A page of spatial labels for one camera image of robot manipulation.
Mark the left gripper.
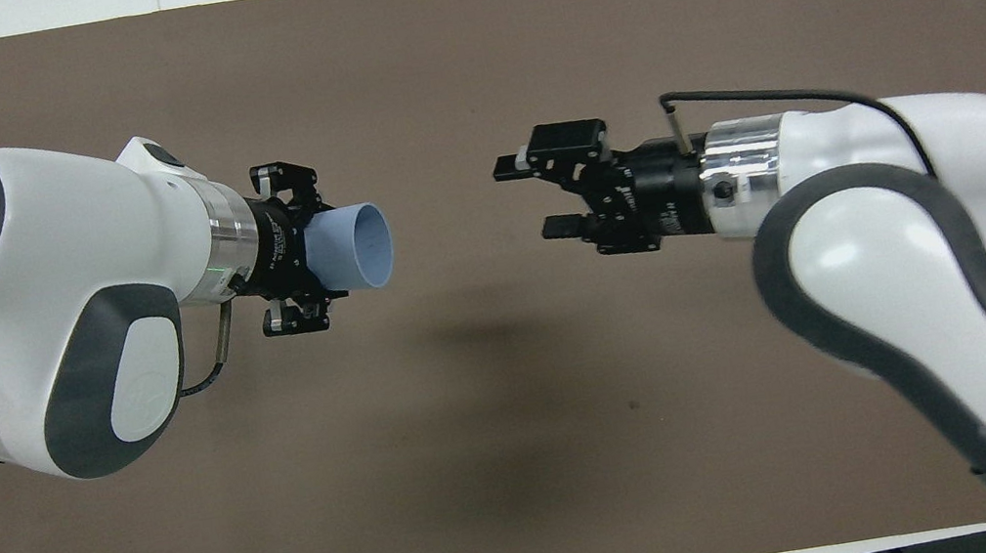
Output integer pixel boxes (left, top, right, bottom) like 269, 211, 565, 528
236, 151, 355, 341

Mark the light blue cup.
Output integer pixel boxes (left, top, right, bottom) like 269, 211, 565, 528
300, 196, 401, 301

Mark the black cable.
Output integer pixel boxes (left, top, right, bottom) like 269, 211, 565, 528
659, 53, 939, 219
165, 298, 250, 401

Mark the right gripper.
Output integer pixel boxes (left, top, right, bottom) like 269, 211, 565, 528
487, 100, 720, 275

